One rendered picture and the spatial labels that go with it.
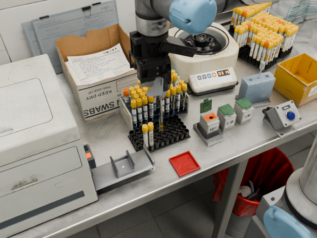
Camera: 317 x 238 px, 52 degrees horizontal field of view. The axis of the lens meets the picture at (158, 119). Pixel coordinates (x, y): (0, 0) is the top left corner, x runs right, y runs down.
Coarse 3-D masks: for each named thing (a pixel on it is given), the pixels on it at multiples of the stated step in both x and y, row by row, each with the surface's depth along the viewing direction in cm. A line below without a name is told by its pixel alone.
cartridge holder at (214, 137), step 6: (198, 126) 100; (198, 132) 101; (204, 132) 98; (210, 132) 97; (216, 132) 98; (204, 138) 98; (210, 138) 98; (216, 138) 98; (222, 138) 99; (210, 144) 98
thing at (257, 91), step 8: (248, 80) 104; (256, 80) 104; (264, 80) 104; (272, 80) 104; (240, 88) 108; (248, 88) 104; (256, 88) 105; (264, 88) 106; (272, 88) 107; (240, 96) 109; (248, 96) 106; (256, 96) 108; (264, 96) 109; (256, 104) 109; (264, 104) 110
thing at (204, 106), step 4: (204, 100) 95; (208, 100) 95; (200, 104) 95; (204, 104) 96; (208, 104) 96; (200, 108) 96; (204, 108) 97; (208, 108) 97; (200, 112) 97; (204, 112) 97
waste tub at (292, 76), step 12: (288, 60) 112; (300, 60) 116; (312, 60) 112; (276, 72) 112; (288, 72) 107; (300, 72) 119; (312, 72) 114; (276, 84) 114; (288, 84) 109; (300, 84) 104; (312, 84) 103; (288, 96) 111; (300, 96) 106; (312, 96) 110
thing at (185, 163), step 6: (174, 156) 95; (180, 156) 95; (186, 156) 95; (192, 156) 95; (174, 162) 94; (180, 162) 94; (186, 162) 94; (192, 162) 94; (174, 168) 92; (180, 168) 92; (186, 168) 92; (192, 168) 92; (198, 168) 92; (180, 174) 91; (186, 174) 91
